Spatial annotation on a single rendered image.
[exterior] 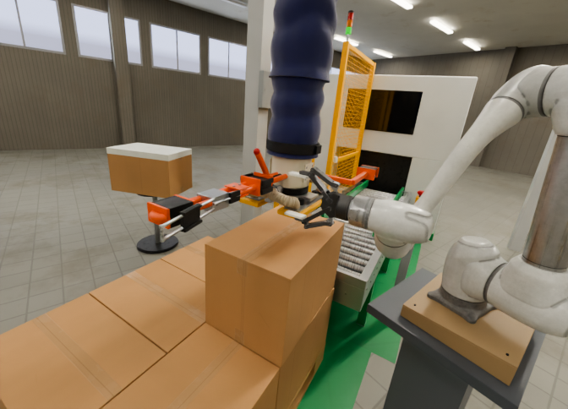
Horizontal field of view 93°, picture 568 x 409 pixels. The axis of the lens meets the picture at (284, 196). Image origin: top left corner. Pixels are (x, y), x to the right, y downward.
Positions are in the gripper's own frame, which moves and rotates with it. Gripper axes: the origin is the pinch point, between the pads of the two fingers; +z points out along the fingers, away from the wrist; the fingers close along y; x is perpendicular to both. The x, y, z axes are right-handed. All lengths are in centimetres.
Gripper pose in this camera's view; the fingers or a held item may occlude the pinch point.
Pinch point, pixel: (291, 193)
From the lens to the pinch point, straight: 87.7
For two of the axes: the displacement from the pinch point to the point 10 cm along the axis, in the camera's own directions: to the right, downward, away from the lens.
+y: -0.8, 9.5, 3.1
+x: 5.0, -2.3, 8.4
